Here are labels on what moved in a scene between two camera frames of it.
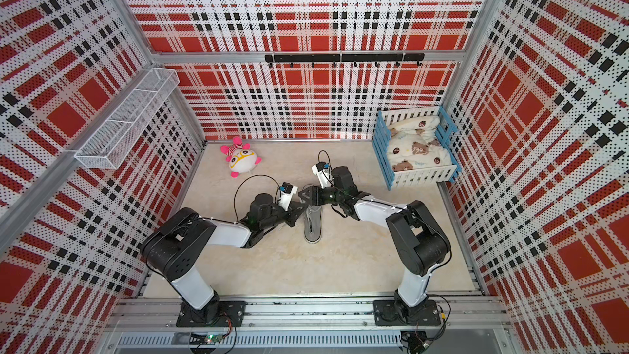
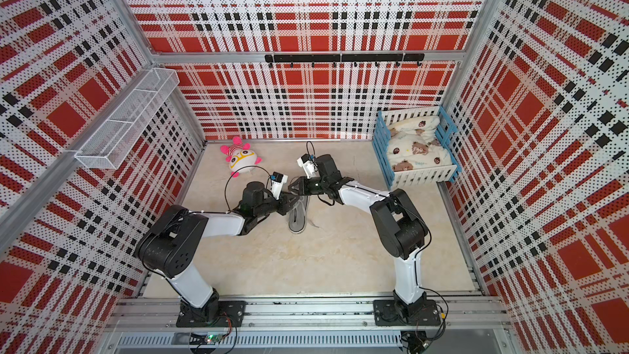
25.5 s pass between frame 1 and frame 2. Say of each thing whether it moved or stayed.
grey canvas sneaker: moved
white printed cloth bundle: stayed
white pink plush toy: stayed
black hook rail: stayed
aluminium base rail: stayed
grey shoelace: moved
